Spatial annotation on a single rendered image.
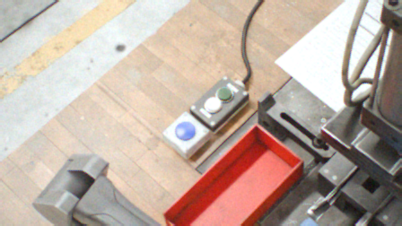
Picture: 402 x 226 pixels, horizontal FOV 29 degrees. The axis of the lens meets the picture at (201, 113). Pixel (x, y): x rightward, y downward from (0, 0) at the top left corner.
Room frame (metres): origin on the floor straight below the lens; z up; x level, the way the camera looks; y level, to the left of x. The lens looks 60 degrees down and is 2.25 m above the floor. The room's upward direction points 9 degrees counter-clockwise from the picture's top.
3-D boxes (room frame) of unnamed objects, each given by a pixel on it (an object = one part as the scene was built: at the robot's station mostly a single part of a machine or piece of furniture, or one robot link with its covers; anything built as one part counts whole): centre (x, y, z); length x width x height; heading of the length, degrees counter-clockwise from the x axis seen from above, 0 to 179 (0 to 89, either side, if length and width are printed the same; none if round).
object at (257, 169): (0.60, -0.04, 0.93); 0.25 x 0.12 x 0.06; 128
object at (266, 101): (0.73, -0.14, 0.95); 0.06 x 0.03 x 0.09; 38
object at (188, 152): (0.74, 0.04, 0.90); 0.07 x 0.07 x 0.06; 38
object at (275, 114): (0.68, -0.18, 0.95); 0.15 x 0.03 x 0.10; 38
